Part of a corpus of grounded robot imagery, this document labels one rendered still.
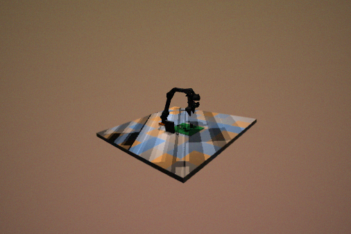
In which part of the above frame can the green circuit board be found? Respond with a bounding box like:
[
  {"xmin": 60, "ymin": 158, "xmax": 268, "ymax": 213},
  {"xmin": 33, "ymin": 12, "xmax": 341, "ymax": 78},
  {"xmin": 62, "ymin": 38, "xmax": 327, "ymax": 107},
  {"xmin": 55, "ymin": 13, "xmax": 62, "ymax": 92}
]
[{"xmin": 175, "ymin": 123, "xmax": 204, "ymax": 136}]

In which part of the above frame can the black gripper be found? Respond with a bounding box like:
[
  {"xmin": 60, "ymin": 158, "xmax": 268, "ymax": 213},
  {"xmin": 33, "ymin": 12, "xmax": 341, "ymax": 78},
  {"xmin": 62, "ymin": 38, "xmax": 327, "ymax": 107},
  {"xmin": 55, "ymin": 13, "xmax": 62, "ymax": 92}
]
[{"xmin": 185, "ymin": 101, "xmax": 196, "ymax": 116}]

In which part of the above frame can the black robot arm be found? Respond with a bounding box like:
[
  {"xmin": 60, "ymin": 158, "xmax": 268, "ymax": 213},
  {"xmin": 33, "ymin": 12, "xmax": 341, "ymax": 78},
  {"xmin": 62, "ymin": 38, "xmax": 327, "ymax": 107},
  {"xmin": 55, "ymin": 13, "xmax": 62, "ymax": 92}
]
[{"xmin": 160, "ymin": 87, "xmax": 200, "ymax": 124}]

